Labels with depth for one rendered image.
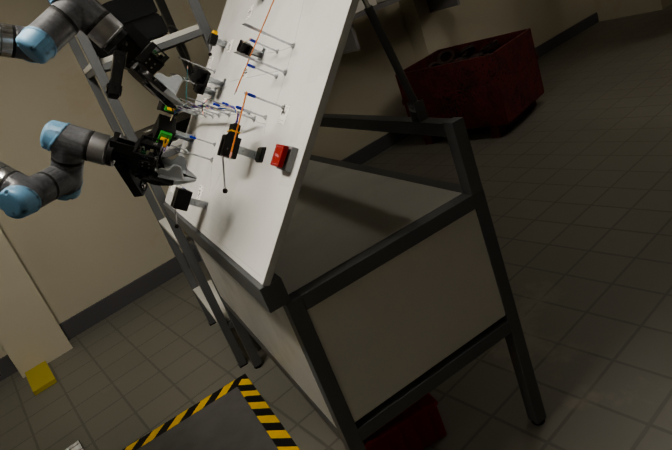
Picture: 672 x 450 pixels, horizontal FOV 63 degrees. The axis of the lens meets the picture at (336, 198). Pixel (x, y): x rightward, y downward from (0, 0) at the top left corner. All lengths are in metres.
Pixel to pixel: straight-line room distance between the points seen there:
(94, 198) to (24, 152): 0.48
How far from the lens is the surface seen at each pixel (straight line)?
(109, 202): 3.92
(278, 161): 1.23
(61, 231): 3.87
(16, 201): 1.40
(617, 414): 1.94
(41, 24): 1.38
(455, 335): 1.56
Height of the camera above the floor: 1.37
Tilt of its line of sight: 19 degrees down
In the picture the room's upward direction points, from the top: 21 degrees counter-clockwise
